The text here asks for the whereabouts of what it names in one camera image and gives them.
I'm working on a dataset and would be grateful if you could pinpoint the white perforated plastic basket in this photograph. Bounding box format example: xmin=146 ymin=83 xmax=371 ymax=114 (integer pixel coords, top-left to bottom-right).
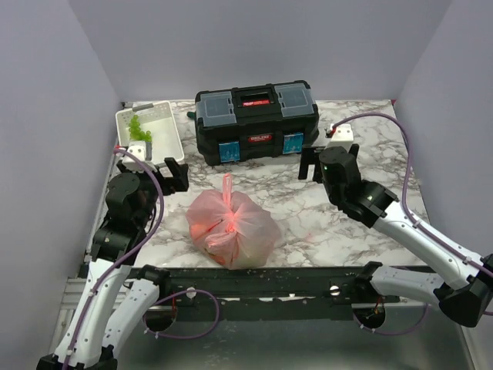
xmin=115 ymin=100 xmax=184 ymax=166

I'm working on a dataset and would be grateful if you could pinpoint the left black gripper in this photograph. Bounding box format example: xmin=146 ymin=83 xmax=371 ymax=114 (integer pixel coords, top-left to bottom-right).
xmin=120 ymin=156 xmax=189 ymax=227

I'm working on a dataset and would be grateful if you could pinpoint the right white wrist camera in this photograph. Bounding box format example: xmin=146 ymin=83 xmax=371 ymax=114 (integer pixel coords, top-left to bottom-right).
xmin=325 ymin=123 xmax=354 ymax=152

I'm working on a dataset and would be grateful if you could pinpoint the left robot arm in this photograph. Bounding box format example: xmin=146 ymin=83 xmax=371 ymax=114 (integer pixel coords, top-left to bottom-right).
xmin=37 ymin=157 xmax=189 ymax=369

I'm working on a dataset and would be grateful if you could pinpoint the black metal base rail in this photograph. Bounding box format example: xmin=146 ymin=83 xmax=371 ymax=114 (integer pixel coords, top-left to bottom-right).
xmin=76 ymin=264 xmax=436 ymax=323

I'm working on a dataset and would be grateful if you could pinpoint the green fake grape bunch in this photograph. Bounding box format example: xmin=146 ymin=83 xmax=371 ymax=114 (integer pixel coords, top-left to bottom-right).
xmin=129 ymin=115 xmax=153 ymax=143

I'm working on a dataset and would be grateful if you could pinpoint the black plastic toolbox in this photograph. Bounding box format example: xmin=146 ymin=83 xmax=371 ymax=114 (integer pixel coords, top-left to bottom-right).
xmin=195 ymin=80 xmax=320 ymax=167

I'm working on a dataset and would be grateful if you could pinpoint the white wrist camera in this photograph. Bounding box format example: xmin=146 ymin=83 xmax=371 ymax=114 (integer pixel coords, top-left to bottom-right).
xmin=325 ymin=123 xmax=354 ymax=152
xmin=127 ymin=141 xmax=153 ymax=163

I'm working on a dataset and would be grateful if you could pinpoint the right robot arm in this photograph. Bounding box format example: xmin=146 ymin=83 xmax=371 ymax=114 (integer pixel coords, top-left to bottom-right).
xmin=298 ymin=144 xmax=492 ymax=328

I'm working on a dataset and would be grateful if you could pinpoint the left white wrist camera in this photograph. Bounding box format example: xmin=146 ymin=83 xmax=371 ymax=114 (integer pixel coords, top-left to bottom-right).
xmin=127 ymin=141 xmax=153 ymax=163

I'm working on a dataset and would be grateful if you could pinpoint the pink plastic bag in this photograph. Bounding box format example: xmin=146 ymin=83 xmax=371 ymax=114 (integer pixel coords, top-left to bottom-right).
xmin=186 ymin=173 xmax=281 ymax=270

